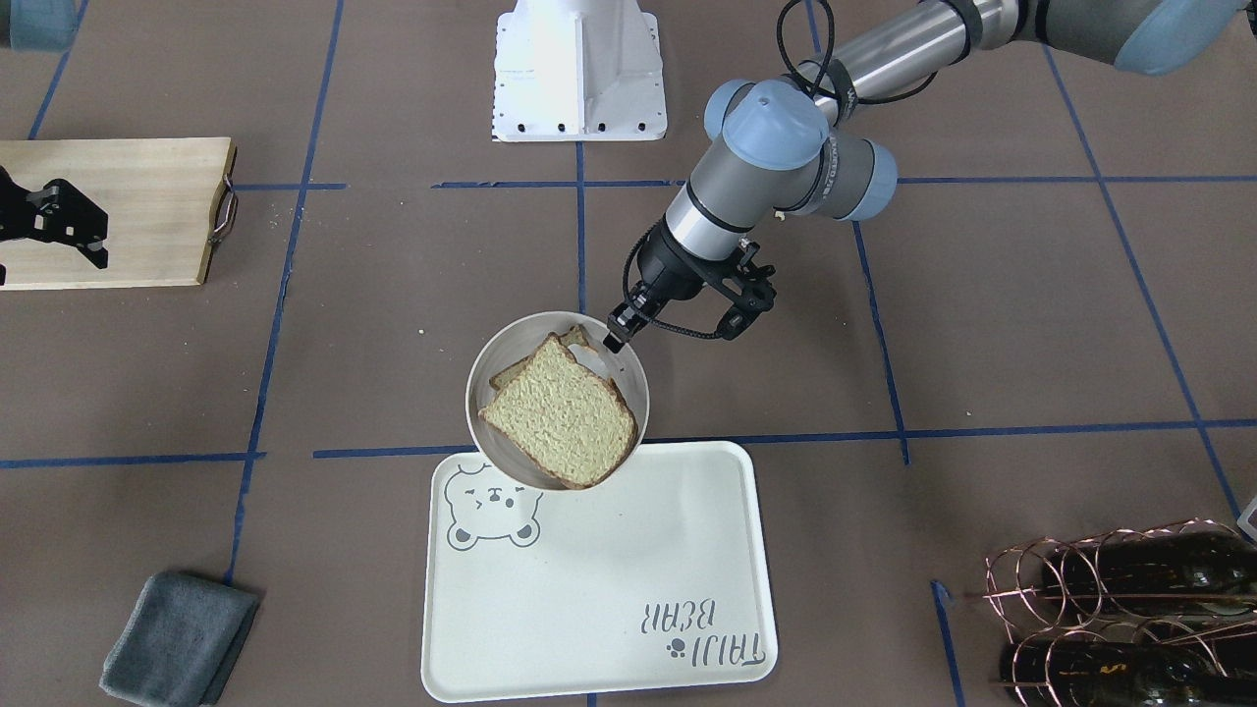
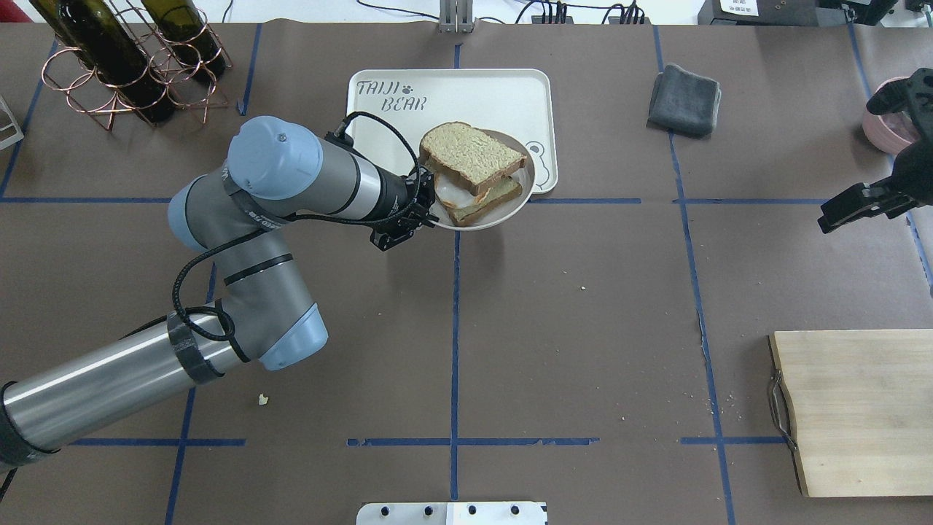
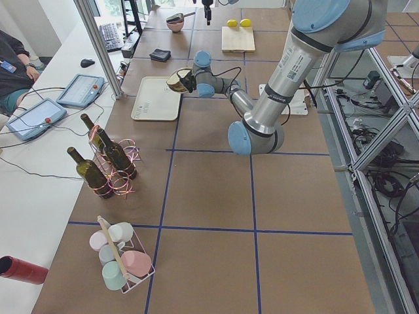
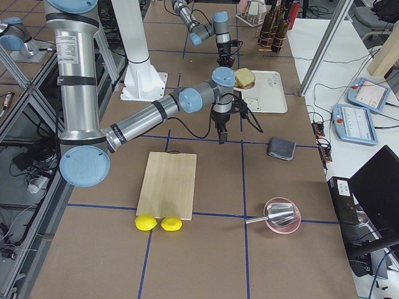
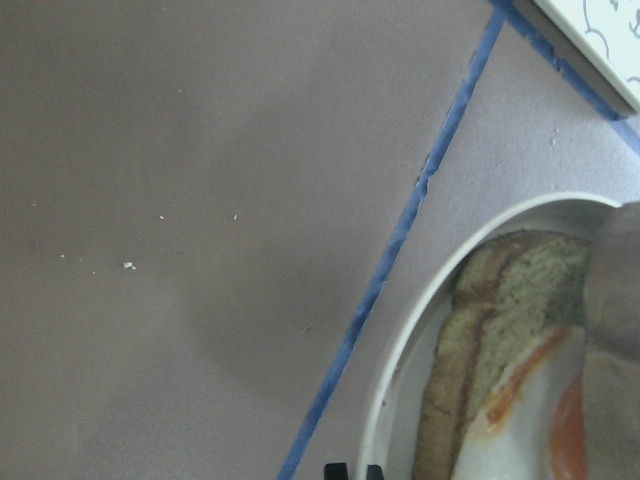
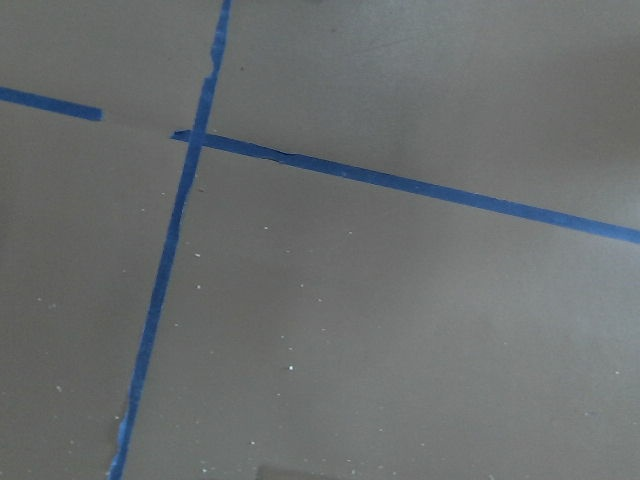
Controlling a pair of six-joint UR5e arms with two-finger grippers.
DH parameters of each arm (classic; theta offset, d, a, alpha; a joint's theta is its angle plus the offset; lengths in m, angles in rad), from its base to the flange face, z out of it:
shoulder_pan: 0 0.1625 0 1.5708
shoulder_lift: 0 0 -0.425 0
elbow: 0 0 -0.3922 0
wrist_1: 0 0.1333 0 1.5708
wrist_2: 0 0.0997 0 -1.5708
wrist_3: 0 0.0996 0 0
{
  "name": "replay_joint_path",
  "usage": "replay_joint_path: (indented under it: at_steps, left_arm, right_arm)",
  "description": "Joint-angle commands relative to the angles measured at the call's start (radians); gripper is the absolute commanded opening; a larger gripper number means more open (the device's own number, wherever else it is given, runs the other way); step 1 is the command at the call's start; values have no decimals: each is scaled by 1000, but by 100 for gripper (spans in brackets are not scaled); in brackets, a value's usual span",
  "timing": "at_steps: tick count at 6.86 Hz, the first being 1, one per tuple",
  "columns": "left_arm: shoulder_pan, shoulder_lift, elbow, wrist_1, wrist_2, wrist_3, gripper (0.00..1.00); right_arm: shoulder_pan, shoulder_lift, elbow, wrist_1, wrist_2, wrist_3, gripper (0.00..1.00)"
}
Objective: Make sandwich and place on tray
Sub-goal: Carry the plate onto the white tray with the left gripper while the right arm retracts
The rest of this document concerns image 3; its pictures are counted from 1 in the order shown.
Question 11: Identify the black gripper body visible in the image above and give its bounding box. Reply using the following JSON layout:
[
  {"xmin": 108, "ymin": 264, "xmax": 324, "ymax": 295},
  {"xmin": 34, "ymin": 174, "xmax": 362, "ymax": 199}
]
[
  {"xmin": 179, "ymin": 67, "xmax": 196, "ymax": 93},
  {"xmin": 202, "ymin": 0, "xmax": 213, "ymax": 7}
]

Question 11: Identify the bread slice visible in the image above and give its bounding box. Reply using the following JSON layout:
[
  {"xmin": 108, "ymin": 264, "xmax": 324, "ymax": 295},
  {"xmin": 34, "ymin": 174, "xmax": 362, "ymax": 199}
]
[
  {"xmin": 166, "ymin": 75, "xmax": 188, "ymax": 94},
  {"xmin": 171, "ymin": 67, "xmax": 192, "ymax": 79}
]

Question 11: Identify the cream bear serving tray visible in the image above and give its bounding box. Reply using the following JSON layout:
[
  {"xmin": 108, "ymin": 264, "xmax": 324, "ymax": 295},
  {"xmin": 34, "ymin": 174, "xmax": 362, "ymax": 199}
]
[{"xmin": 131, "ymin": 77, "xmax": 181, "ymax": 121}]

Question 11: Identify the metal scoop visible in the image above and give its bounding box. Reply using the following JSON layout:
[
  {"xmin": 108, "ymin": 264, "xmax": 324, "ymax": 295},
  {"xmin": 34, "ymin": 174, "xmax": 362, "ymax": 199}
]
[{"xmin": 166, "ymin": 12, "xmax": 195, "ymax": 24}]

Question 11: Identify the yellow lemon left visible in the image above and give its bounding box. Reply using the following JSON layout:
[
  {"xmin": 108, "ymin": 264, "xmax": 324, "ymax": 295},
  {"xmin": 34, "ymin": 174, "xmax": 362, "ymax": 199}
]
[{"xmin": 227, "ymin": 19, "xmax": 238, "ymax": 27}]

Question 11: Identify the yellow lemon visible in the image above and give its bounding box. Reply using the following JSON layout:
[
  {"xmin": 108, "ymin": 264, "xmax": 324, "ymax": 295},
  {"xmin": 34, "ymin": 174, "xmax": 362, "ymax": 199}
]
[
  {"xmin": 227, "ymin": 19, "xmax": 238, "ymax": 27},
  {"xmin": 240, "ymin": 18, "xmax": 252, "ymax": 27}
]

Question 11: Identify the pink bowl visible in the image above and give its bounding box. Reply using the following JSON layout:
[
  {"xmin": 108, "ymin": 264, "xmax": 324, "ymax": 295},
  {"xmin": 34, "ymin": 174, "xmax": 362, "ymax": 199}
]
[{"xmin": 166, "ymin": 18, "xmax": 184, "ymax": 33}]

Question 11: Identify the grey folded cloth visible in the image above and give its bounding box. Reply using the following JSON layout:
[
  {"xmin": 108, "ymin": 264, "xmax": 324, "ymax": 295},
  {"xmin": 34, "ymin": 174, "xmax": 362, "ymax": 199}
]
[{"xmin": 149, "ymin": 48, "xmax": 171, "ymax": 62}]

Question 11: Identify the yellow lemon right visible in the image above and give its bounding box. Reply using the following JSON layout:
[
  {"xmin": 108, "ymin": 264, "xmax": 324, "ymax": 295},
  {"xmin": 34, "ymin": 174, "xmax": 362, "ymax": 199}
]
[{"xmin": 240, "ymin": 18, "xmax": 252, "ymax": 27}]

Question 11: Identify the wooden cutting board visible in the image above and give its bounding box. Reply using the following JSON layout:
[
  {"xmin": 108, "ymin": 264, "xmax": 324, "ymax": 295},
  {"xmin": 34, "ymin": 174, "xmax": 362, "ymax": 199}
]
[{"xmin": 221, "ymin": 26, "xmax": 256, "ymax": 52}]

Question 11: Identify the black keyboard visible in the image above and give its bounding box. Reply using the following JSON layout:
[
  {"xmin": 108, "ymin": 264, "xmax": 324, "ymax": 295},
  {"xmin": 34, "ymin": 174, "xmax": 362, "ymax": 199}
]
[{"xmin": 99, "ymin": 23, "xmax": 124, "ymax": 52}]

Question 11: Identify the green wine bottle middle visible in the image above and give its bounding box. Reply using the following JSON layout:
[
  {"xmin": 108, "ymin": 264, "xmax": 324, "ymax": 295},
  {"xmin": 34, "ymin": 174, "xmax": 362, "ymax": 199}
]
[{"xmin": 97, "ymin": 128, "xmax": 137, "ymax": 179}]

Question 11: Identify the green wine bottle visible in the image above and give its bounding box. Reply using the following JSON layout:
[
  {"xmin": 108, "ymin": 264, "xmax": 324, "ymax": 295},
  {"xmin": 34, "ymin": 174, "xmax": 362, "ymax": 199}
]
[
  {"xmin": 97, "ymin": 128, "xmax": 137, "ymax": 179},
  {"xmin": 81, "ymin": 113, "xmax": 105, "ymax": 154},
  {"xmin": 67, "ymin": 147, "xmax": 114, "ymax": 199}
]

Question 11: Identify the blue teach pendant far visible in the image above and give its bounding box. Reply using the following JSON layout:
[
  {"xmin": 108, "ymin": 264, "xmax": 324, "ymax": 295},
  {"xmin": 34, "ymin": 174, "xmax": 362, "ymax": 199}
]
[{"xmin": 56, "ymin": 73, "xmax": 105, "ymax": 109}]

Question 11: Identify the blue teach pendant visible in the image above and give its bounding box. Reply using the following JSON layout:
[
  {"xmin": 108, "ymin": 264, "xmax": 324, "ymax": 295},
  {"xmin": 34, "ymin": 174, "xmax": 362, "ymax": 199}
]
[
  {"xmin": 6, "ymin": 98, "xmax": 67, "ymax": 141},
  {"xmin": 56, "ymin": 73, "xmax": 105, "ymax": 109}
]

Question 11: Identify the black computer mouse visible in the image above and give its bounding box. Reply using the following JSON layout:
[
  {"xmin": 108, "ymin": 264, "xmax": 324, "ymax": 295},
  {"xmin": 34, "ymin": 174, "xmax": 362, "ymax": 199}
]
[{"xmin": 80, "ymin": 58, "xmax": 95, "ymax": 69}]

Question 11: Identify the green wine bottle back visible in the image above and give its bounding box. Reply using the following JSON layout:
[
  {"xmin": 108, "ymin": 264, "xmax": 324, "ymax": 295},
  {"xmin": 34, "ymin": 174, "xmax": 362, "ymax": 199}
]
[{"xmin": 81, "ymin": 113, "xmax": 105, "ymax": 154}]

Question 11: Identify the green wine bottle front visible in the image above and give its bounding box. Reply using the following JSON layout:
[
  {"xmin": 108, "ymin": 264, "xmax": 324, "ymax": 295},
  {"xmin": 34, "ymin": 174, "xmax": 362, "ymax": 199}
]
[{"xmin": 67, "ymin": 147, "xmax": 114, "ymax": 199}]

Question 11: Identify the blue teach pendant near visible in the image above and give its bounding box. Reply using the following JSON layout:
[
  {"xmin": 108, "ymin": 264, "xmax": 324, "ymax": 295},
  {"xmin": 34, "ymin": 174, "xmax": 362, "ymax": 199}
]
[{"xmin": 6, "ymin": 98, "xmax": 67, "ymax": 141}]

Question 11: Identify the white cup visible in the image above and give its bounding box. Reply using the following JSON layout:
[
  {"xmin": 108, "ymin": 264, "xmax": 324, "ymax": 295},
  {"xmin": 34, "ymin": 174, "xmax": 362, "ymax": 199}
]
[{"xmin": 108, "ymin": 222, "xmax": 134, "ymax": 243}]

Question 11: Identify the seated person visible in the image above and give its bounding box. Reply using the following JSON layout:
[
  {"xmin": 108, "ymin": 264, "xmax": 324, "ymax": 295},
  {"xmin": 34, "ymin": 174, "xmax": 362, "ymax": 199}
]
[{"xmin": 1, "ymin": 31, "xmax": 41, "ymax": 116}]

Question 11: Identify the light pink cup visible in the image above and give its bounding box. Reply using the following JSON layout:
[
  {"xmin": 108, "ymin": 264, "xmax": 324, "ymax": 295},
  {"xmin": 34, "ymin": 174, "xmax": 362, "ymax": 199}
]
[{"xmin": 89, "ymin": 230, "xmax": 108, "ymax": 252}]

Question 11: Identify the salmon pink cup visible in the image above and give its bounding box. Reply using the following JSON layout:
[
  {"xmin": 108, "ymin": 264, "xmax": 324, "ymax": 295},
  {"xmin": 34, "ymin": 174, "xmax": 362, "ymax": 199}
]
[{"xmin": 121, "ymin": 251, "xmax": 152, "ymax": 277}]

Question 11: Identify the grey cup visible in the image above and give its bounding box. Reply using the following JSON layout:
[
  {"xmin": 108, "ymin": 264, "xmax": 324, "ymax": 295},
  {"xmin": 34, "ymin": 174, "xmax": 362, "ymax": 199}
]
[{"xmin": 99, "ymin": 244, "xmax": 115, "ymax": 266}]

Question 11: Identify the mint green cup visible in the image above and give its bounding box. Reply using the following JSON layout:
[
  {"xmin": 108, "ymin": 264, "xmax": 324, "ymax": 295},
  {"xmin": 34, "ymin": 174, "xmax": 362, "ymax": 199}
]
[{"xmin": 101, "ymin": 261, "xmax": 127, "ymax": 290}]

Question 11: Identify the red cylinder can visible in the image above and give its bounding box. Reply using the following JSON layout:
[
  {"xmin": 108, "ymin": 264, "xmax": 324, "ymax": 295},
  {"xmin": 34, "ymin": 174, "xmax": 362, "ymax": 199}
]
[{"xmin": 1, "ymin": 256, "xmax": 48, "ymax": 285}]

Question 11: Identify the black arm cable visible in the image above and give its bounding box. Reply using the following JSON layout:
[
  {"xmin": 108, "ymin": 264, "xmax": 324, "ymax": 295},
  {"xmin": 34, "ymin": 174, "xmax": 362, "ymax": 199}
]
[{"xmin": 211, "ymin": 67, "xmax": 243, "ymax": 96}]

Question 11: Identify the copper wire bottle rack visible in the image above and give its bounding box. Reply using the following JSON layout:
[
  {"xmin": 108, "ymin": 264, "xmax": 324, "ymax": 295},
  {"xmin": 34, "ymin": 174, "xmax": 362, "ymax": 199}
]
[{"xmin": 88, "ymin": 125, "xmax": 140, "ymax": 198}]

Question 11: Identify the aluminium frame post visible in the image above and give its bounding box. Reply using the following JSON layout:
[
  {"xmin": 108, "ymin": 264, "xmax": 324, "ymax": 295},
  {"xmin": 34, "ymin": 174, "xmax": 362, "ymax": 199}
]
[{"xmin": 73, "ymin": 0, "xmax": 124, "ymax": 99}]

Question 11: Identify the white wire cup rack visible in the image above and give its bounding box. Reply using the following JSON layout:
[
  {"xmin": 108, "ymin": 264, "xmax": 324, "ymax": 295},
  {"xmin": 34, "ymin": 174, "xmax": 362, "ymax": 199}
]
[{"xmin": 98, "ymin": 216, "xmax": 155, "ymax": 294}]

